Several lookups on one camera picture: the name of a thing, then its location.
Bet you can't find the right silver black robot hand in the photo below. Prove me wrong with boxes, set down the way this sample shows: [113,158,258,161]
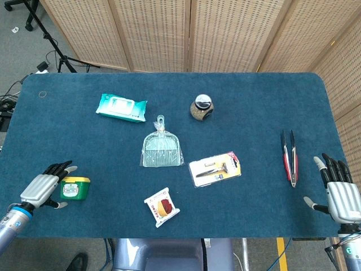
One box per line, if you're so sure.
[303,153,361,225]

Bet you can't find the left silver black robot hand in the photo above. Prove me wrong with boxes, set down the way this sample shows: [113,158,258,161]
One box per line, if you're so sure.
[20,160,78,209]

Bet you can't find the yellow green small container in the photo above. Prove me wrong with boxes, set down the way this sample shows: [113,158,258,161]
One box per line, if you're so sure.
[60,176,91,201]

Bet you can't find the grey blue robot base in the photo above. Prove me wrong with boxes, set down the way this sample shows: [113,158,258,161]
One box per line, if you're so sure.
[112,238,235,271]

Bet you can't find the teal wet wipes pack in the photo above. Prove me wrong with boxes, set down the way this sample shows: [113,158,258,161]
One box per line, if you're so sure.
[95,93,148,123]

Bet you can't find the black tripod stand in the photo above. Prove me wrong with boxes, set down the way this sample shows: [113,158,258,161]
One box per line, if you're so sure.
[4,0,101,73]

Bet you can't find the red black kitchen tongs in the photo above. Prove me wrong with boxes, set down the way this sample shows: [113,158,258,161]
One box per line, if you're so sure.
[280,129,299,188]

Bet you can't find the black shoe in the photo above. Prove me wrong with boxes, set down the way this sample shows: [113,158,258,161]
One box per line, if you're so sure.
[65,252,89,271]

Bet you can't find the yellow floor tape strip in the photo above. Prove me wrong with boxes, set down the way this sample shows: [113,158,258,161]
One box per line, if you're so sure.
[276,238,289,271]

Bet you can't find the white snack packet red print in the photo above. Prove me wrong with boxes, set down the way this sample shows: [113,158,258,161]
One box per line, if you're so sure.
[143,187,181,229]

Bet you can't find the clear plastic dustpan in wrap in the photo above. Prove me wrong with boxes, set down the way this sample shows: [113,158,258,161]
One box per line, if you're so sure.
[139,114,185,168]

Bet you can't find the razor in yellow blister card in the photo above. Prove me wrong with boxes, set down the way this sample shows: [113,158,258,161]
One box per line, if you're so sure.
[188,150,242,189]

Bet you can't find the blue carpet table mat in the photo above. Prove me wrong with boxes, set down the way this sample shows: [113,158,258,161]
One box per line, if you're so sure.
[0,72,349,239]

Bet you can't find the glass jar with silver lid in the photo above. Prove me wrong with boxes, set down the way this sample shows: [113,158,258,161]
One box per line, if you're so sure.
[190,93,214,121]

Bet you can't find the wicker folding screen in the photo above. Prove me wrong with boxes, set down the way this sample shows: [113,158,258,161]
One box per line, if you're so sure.
[39,0,361,195]

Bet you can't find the black cable bundle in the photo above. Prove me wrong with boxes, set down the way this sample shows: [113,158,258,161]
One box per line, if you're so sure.
[0,73,31,133]

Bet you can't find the blue cable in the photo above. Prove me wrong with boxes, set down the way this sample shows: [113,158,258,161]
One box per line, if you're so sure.
[103,238,114,271]

